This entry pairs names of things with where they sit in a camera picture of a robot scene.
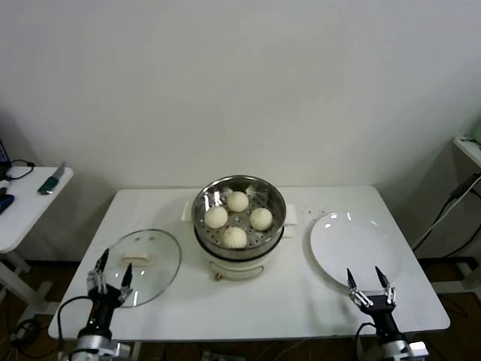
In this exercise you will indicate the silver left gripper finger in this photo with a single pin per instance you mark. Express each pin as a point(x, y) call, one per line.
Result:
point(127, 286)
point(97, 280)

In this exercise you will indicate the cream electric cooking pot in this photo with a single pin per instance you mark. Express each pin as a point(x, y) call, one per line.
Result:
point(240, 270)

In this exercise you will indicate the grey floor power adapter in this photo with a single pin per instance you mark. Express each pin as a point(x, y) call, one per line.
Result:
point(24, 331)

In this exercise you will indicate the white stand base frame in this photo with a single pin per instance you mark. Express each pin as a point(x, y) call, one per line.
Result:
point(469, 278)

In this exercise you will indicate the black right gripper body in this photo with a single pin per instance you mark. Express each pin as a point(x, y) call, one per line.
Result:
point(383, 316)

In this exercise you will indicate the white side table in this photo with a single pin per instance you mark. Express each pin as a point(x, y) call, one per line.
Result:
point(26, 210)

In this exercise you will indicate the round glass pot lid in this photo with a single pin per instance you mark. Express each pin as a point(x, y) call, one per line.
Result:
point(158, 270)

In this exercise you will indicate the white steamed baozi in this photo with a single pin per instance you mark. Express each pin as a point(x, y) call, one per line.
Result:
point(238, 201)
point(216, 217)
point(261, 219)
point(233, 237)

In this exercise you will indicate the blue plastic object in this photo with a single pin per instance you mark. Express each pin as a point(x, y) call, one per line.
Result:
point(5, 203)

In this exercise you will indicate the white round plate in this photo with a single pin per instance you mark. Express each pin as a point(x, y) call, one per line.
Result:
point(353, 248)

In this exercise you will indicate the stainless steel steamer basket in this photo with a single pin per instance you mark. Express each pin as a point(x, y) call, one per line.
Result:
point(203, 203)

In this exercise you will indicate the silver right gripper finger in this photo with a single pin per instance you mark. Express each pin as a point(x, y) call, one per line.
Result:
point(389, 293)
point(359, 295)

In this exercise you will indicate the blue computer screen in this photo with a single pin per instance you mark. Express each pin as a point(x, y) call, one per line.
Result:
point(3, 150)

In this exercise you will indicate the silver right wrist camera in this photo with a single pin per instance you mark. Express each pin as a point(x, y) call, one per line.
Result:
point(418, 349)

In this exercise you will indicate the white shelf board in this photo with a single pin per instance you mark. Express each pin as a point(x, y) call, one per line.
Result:
point(469, 148)

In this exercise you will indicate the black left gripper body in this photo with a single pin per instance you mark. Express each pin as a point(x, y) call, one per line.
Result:
point(103, 308)

